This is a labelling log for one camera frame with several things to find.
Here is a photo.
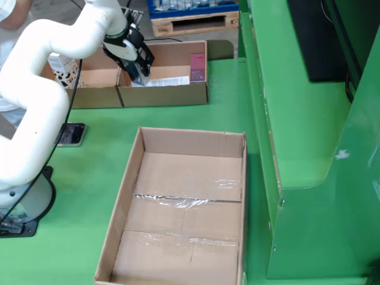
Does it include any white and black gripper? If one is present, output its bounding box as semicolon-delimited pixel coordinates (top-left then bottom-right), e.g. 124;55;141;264
102;22;156;75

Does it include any blue cosmetic product box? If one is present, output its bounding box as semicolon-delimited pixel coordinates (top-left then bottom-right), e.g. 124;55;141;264
126;59;153;88

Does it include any bare person forearm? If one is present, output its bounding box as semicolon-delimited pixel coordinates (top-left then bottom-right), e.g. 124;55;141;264
0;0;34;30

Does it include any divided cardboard box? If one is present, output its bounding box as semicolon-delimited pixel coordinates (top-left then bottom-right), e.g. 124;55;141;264
40;32;235;109

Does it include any flat white box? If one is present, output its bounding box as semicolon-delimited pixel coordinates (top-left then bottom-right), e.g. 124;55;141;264
145;75;191;87

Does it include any small maroon box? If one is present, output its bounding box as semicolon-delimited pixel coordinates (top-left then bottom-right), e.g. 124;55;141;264
189;53;207;83

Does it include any large cardboard tray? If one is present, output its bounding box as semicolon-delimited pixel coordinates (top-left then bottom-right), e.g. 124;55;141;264
93;126;248;285

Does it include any wooden pallet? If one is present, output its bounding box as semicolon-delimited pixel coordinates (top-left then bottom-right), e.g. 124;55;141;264
150;11;240;38

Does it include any cow print white carton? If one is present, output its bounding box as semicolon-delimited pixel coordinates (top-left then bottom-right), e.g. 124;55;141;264
47;53;80;90

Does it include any smartphone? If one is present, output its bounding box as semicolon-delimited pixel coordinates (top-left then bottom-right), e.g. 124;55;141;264
55;122;87;148

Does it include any black flat panel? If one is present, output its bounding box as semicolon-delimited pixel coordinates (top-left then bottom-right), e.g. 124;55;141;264
286;0;362;83

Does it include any black floor cable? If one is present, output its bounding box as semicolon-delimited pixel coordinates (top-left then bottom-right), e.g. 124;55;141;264
144;37;182;43

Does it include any blue wire mesh crate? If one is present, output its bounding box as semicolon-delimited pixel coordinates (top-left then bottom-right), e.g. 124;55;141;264
147;0;240;19

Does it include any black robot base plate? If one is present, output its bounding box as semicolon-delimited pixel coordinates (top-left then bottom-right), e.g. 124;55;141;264
0;166;57;238

